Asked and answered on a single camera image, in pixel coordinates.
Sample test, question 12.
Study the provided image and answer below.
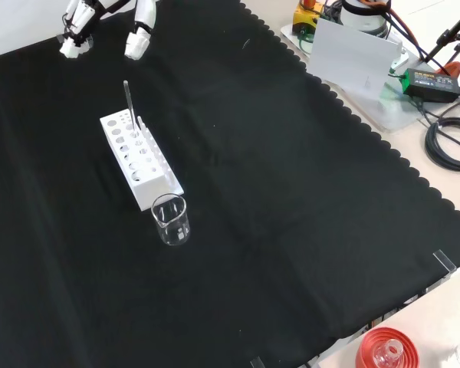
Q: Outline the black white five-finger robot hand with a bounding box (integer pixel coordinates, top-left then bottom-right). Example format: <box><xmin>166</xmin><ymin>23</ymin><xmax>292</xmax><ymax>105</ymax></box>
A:
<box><xmin>56</xmin><ymin>0</ymin><xmax>158</xmax><ymax>61</ymax></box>

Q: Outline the yellow stop button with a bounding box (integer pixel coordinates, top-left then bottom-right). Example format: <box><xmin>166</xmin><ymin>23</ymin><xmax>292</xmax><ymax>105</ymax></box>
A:
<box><xmin>293</xmin><ymin>0</ymin><xmax>326</xmax><ymax>35</ymax></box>

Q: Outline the clear glass rod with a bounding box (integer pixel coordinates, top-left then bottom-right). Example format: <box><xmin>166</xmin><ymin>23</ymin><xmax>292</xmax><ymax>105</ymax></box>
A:
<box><xmin>123</xmin><ymin>80</ymin><xmax>138</xmax><ymax>137</ymax></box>

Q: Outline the black power supply brick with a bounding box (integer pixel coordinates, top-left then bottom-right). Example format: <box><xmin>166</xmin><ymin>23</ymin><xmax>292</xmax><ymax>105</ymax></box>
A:
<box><xmin>401</xmin><ymin>67</ymin><xmax>460</xmax><ymax>104</ymax></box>

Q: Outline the pale board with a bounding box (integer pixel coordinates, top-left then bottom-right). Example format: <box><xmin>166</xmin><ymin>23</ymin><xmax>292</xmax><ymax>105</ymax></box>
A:
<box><xmin>307</xmin><ymin>18</ymin><xmax>403</xmax><ymax>101</ymax></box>

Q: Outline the red ribbed funnel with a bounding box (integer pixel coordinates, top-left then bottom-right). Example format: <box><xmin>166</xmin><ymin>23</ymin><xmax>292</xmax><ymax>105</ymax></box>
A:
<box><xmin>354</xmin><ymin>325</ymin><xmax>422</xmax><ymax>368</ymax></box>

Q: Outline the orange cable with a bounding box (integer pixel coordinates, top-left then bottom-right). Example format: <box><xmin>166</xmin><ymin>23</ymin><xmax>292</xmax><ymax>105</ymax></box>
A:
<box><xmin>383</xmin><ymin>7</ymin><xmax>422</xmax><ymax>58</ymax></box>

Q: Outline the black tripod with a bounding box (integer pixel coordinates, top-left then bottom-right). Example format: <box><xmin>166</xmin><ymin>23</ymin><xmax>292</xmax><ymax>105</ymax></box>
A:
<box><xmin>425</xmin><ymin>0</ymin><xmax>460</xmax><ymax>66</ymax></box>

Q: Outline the small clear glass beaker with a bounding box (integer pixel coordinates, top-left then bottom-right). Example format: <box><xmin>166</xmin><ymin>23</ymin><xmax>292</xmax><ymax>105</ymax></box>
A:
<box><xmin>151</xmin><ymin>193</ymin><xmax>192</xmax><ymax>247</ymax></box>

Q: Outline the black bench cloth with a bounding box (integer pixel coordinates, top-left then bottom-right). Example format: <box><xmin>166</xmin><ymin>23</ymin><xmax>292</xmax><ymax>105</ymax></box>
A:
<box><xmin>0</xmin><ymin>0</ymin><xmax>460</xmax><ymax>368</ymax></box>

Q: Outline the orange plastic piece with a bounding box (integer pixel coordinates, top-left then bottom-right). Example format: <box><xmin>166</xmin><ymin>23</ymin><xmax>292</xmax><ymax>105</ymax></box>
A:
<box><xmin>436</xmin><ymin>61</ymin><xmax>460</xmax><ymax>77</ymax></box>

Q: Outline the small clear glass flask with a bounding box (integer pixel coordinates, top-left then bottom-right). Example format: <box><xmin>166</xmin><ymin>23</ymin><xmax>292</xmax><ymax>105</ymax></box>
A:
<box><xmin>373</xmin><ymin>339</ymin><xmax>404</xmax><ymax>368</ymax></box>

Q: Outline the white test tube rack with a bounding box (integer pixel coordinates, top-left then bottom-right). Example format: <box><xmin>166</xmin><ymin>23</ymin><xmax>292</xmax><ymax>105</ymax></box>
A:
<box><xmin>99</xmin><ymin>109</ymin><xmax>185</xmax><ymax>212</ymax></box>

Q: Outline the coiled black cable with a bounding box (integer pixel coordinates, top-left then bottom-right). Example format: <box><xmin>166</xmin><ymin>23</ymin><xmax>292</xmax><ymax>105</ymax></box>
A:
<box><xmin>423</xmin><ymin>117</ymin><xmax>460</xmax><ymax>173</ymax></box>

